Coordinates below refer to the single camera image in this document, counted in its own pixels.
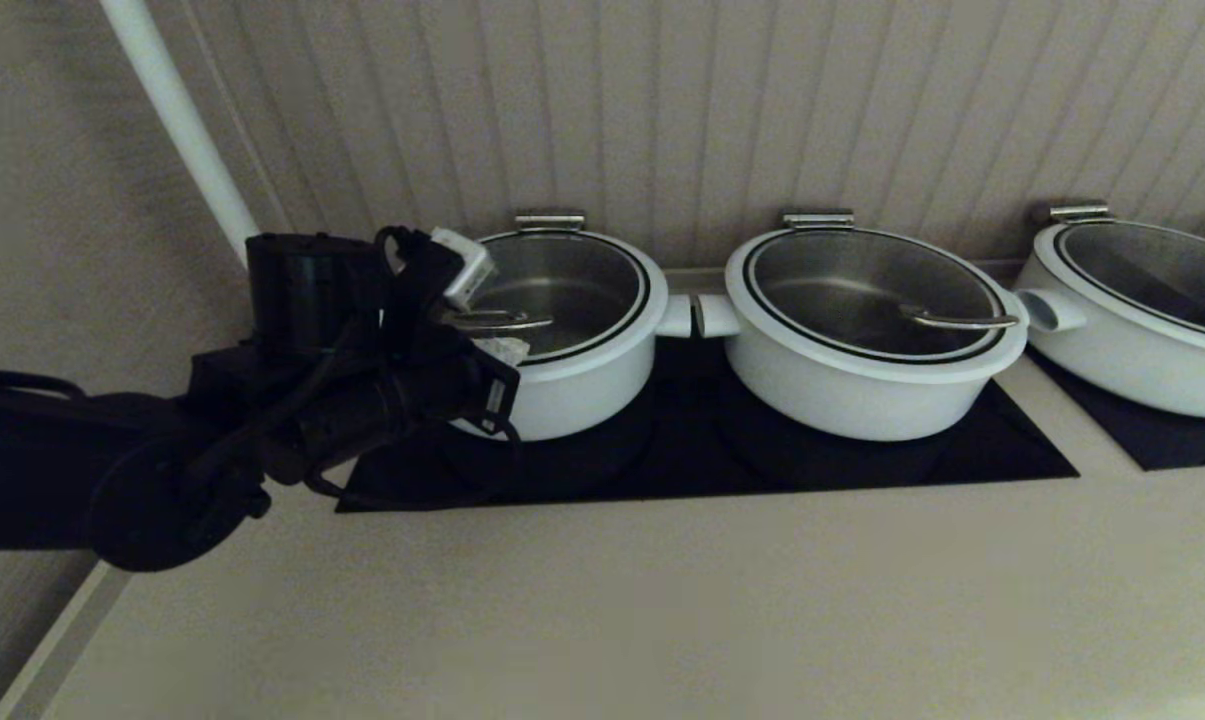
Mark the glass lid with white rim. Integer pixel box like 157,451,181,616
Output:
725,228,1028,386
1032,220,1205,359
442,232,670,386

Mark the black glass induction cooktop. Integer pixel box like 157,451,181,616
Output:
335,335,1078,514
1022,345,1205,473

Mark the white round pole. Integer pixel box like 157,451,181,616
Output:
100,0,263,263

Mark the white pot with side handles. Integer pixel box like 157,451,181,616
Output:
1012,225,1205,419
695,290,1028,443
452,290,693,443

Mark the black left wrist camera cable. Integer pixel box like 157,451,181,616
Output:
307,410,525,511

